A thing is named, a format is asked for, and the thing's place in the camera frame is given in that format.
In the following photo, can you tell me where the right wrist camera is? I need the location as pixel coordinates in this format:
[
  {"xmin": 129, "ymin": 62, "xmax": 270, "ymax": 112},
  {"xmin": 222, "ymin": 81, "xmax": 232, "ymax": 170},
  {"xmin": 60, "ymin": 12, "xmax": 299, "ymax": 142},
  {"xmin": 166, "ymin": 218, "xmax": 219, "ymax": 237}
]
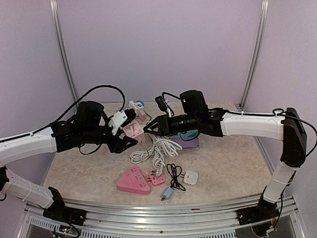
[{"xmin": 155, "ymin": 96, "xmax": 174, "ymax": 117}]

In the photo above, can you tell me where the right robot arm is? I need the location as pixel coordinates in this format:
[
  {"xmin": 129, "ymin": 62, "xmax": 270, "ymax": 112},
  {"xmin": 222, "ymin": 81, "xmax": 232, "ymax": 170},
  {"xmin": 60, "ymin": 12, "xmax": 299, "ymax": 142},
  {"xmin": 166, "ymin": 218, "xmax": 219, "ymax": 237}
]
[{"xmin": 144, "ymin": 90, "xmax": 307, "ymax": 220}]

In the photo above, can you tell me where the white cube socket adapter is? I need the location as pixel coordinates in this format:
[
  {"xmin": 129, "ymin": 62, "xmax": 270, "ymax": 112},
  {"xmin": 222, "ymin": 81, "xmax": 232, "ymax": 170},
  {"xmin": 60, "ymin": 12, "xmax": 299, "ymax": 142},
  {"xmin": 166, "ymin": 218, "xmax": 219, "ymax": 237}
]
[{"xmin": 131, "ymin": 102, "xmax": 144, "ymax": 112}]

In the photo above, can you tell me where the light blue plug adapter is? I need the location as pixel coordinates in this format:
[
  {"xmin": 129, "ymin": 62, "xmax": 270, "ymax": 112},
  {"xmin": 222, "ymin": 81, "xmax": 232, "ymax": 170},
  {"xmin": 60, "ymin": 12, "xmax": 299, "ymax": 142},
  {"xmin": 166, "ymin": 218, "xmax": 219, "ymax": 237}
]
[{"xmin": 160, "ymin": 186, "xmax": 174, "ymax": 201}]

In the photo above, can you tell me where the white plug adapter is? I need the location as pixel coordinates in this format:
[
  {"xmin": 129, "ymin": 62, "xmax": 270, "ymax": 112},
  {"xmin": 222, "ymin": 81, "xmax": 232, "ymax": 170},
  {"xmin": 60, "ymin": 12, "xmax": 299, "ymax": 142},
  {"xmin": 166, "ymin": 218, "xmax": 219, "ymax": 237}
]
[{"xmin": 180, "ymin": 171, "xmax": 199, "ymax": 186}]

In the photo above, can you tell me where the short black usb cable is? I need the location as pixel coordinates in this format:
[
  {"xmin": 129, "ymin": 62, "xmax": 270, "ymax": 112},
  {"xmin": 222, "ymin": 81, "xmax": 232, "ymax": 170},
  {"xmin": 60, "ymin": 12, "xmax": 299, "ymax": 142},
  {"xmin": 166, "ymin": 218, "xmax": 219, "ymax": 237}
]
[{"xmin": 166, "ymin": 163, "xmax": 187, "ymax": 192}]

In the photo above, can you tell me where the purple power strip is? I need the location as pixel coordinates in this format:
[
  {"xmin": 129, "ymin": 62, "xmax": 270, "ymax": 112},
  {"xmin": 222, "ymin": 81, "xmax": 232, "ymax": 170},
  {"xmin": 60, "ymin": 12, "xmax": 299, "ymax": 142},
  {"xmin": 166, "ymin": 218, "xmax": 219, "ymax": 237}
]
[{"xmin": 171, "ymin": 137, "xmax": 200, "ymax": 149}]

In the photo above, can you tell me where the pink square plug adapter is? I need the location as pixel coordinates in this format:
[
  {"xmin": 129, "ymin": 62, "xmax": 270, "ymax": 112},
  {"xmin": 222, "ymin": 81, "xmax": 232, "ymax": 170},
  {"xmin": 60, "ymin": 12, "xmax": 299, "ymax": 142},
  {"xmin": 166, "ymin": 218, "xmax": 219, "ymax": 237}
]
[{"xmin": 148, "ymin": 173, "xmax": 165, "ymax": 186}]

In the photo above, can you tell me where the teal power strip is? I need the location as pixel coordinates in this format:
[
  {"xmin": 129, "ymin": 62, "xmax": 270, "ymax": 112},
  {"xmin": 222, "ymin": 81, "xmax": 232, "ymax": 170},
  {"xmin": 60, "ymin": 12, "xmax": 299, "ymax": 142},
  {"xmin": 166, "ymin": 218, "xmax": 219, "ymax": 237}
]
[{"xmin": 171, "ymin": 130, "xmax": 199, "ymax": 141}]

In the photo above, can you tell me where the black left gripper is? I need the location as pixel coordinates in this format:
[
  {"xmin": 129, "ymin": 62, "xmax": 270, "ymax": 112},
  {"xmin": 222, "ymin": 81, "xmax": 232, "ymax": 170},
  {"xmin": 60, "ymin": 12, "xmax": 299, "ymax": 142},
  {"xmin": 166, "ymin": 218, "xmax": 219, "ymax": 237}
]
[{"xmin": 81, "ymin": 123, "xmax": 138, "ymax": 153}]

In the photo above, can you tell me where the white thick power cord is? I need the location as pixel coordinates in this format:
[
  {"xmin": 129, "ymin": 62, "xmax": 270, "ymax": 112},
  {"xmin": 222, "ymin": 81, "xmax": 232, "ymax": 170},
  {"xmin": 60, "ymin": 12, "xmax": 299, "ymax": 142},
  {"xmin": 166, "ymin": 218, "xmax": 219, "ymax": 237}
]
[{"xmin": 130, "ymin": 133, "xmax": 184, "ymax": 180}]

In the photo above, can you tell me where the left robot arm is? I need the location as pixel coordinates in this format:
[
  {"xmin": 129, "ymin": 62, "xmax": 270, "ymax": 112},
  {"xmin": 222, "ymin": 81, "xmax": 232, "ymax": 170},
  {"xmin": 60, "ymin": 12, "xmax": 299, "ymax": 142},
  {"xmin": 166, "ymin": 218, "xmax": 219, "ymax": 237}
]
[{"xmin": 0, "ymin": 101, "xmax": 138, "ymax": 221}]

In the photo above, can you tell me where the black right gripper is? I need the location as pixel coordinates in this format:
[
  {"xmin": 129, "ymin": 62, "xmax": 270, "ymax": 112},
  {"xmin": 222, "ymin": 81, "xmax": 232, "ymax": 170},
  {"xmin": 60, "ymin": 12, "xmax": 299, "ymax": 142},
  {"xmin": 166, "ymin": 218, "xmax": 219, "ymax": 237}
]
[{"xmin": 144, "ymin": 113, "xmax": 199, "ymax": 136}]

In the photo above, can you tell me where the pink triangular power strip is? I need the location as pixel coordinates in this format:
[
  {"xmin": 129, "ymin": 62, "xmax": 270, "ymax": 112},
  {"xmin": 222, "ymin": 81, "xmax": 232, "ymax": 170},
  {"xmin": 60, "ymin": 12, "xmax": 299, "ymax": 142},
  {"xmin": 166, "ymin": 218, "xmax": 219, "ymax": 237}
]
[{"xmin": 116, "ymin": 164, "xmax": 151, "ymax": 195}]

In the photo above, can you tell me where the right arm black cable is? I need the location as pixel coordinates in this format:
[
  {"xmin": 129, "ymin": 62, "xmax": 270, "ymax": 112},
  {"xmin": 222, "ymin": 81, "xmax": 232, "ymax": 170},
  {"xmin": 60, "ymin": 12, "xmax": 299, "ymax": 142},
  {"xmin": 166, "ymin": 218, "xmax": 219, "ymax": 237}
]
[{"xmin": 162, "ymin": 91, "xmax": 317, "ymax": 224}]

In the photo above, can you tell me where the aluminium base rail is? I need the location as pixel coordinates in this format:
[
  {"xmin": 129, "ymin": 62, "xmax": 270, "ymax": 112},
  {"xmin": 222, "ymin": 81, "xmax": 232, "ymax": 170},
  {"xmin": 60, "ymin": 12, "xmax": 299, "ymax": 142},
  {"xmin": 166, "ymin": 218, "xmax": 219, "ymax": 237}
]
[{"xmin": 17, "ymin": 195, "xmax": 308, "ymax": 238}]

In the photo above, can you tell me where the aluminium frame post right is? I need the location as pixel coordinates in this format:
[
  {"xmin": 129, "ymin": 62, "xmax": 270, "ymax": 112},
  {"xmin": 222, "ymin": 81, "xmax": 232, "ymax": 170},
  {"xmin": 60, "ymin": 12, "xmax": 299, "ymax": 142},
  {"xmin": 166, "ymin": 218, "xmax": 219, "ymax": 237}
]
[{"xmin": 239, "ymin": 0, "xmax": 269, "ymax": 109}]

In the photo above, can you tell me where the pink cube socket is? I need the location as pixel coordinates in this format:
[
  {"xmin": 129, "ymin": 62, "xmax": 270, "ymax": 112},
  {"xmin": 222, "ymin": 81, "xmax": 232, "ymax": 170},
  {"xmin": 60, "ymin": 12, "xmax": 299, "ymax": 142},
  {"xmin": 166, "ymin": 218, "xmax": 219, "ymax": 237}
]
[{"xmin": 123, "ymin": 121, "xmax": 146, "ymax": 143}]

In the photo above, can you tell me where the blue plug on cube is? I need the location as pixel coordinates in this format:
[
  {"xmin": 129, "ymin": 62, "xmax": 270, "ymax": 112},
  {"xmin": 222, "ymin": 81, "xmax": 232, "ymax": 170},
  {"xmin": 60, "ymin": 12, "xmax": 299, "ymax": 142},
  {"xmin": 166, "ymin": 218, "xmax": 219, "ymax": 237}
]
[{"xmin": 137, "ymin": 100, "xmax": 145, "ymax": 107}]

